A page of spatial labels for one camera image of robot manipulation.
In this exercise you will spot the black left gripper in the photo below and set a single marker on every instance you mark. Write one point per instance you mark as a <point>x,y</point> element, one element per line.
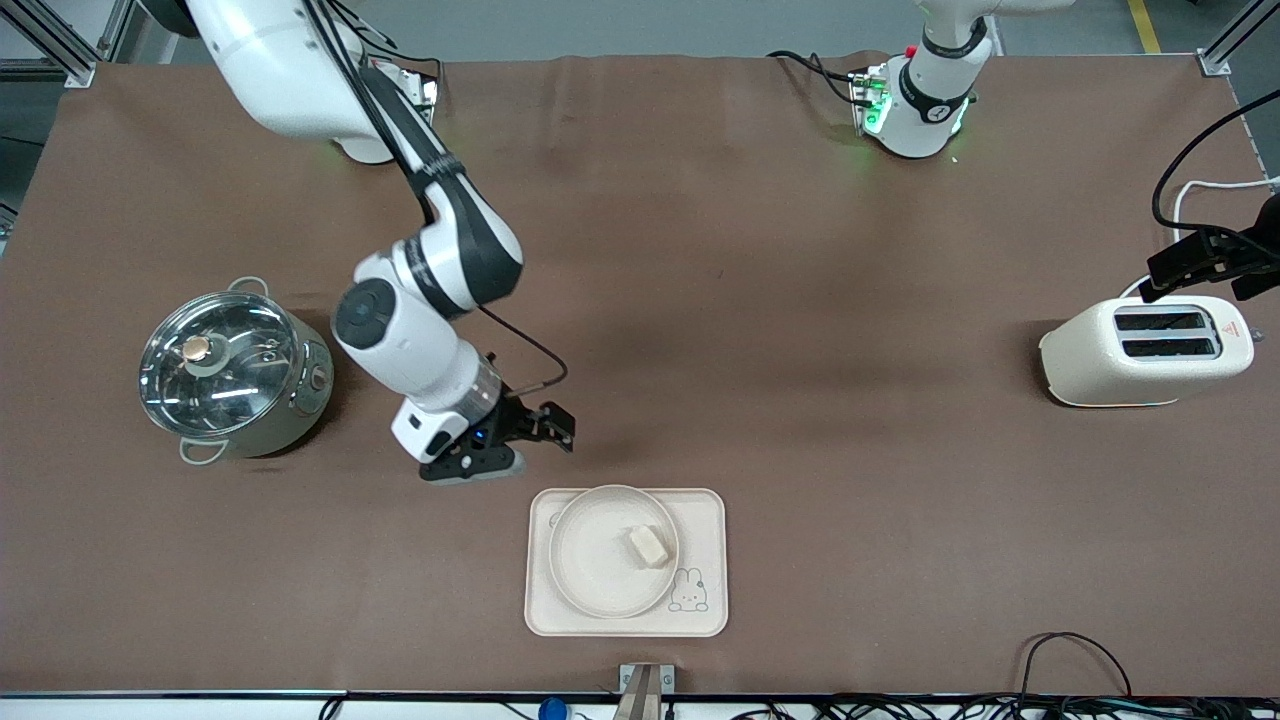
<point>1196,257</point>

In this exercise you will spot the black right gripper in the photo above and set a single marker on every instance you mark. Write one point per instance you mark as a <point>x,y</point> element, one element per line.
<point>517,420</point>

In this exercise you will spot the cream round plate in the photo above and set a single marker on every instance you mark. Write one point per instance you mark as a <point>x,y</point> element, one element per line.
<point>595,560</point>

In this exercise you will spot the pale rectangular bun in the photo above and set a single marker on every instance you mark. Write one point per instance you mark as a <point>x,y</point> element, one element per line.
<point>649,547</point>

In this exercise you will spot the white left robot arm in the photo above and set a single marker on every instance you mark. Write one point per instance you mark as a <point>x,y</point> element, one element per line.
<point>915,110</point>

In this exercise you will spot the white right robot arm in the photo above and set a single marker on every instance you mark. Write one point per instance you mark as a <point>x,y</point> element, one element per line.
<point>400,335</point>

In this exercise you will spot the cream two-slot toaster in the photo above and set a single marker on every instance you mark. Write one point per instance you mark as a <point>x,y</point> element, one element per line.
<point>1100,360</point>

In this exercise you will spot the cream rabbit print tray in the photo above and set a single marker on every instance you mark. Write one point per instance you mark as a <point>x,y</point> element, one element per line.
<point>700,520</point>

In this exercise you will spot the brown table mat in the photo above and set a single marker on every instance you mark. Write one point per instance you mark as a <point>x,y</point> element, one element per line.
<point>760,300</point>

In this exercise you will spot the stainless steel electric pot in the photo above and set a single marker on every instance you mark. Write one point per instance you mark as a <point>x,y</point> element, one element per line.
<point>295,410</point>

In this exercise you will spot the blue round cap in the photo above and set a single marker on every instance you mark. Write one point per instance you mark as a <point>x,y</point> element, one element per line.
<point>552,710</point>

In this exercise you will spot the glass pot lid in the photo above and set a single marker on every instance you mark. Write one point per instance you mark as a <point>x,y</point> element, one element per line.
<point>225,365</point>

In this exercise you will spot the metal table edge bracket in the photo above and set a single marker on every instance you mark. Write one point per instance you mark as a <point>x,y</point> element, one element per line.
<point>646,682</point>

